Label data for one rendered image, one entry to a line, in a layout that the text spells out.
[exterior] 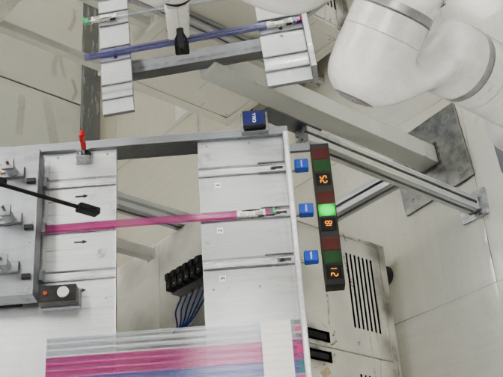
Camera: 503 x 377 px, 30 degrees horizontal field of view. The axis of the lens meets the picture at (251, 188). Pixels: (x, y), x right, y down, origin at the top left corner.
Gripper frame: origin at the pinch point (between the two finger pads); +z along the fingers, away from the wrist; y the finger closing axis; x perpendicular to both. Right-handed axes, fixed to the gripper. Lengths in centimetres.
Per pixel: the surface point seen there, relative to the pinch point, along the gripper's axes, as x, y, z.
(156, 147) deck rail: -8.1, 23.4, 8.3
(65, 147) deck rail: -28.0, 21.9, 6.9
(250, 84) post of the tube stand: 15.4, 2.9, 15.2
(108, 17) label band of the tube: -16.4, -10.5, 1.4
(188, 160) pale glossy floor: -3, -66, 145
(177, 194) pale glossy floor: -9, -55, 151
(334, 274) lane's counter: 26, 59, 10
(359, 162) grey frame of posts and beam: 39, 23, 24
